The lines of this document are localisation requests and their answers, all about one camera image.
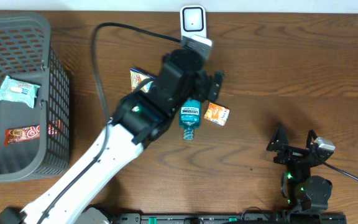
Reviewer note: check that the small orange packet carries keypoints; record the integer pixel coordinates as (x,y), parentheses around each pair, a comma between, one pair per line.
(217,114)

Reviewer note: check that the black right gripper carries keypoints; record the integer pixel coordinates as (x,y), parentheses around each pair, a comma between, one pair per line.
(292,153)

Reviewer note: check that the red brown candy bar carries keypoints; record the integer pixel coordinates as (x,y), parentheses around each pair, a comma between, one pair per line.
(17,135)

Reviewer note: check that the yellow snack chip bag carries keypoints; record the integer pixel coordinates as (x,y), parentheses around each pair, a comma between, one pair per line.
(137,77)

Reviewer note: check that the blue mouthwash bottle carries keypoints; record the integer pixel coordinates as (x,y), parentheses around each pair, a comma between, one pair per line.
(190,118)

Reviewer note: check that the grey plastic basket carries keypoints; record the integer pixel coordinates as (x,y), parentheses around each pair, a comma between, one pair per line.
(26,54)

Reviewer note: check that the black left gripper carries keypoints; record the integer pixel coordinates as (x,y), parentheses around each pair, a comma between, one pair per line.
(202,84)

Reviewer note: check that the white barcode scanner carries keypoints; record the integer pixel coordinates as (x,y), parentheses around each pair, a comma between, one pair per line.
(193,21)

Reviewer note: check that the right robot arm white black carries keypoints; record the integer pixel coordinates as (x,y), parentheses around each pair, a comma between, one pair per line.
(307,193)

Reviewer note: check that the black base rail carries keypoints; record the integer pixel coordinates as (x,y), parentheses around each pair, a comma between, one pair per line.
(253,217)

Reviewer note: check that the light blue snack packet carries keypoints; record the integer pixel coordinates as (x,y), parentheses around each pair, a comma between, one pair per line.
(18,91)

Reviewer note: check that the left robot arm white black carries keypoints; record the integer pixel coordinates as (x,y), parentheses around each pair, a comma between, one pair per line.
(139,119)

